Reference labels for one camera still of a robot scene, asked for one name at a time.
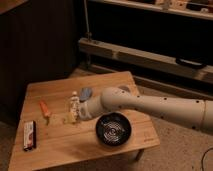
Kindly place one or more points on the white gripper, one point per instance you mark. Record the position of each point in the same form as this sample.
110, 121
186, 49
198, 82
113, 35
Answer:
88, 111

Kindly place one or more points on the black ceramic bowl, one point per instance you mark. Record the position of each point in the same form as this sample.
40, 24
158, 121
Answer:
113, 129

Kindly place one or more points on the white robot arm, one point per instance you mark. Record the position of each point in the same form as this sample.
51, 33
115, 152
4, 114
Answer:
194, 114

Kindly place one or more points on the orange carrot toy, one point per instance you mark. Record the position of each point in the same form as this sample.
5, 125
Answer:
44, 109

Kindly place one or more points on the small white bottle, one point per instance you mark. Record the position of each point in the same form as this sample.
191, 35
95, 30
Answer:
74, 103

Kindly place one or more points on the black white red box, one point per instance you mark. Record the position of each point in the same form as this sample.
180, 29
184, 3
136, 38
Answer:
29, 136

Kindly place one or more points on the white paper cup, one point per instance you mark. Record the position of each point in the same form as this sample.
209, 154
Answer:
124, 88

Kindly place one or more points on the wooden table leg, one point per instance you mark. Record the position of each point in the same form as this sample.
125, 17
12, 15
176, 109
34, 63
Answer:
139, 155

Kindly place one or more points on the metal pole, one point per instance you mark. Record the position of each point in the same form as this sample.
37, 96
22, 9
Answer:
88, 33

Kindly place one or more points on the long wooden shelf beam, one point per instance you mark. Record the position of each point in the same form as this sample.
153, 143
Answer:
144, 59

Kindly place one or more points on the black handle on shelf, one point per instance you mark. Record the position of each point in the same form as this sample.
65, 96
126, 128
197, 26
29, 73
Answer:
190, 65

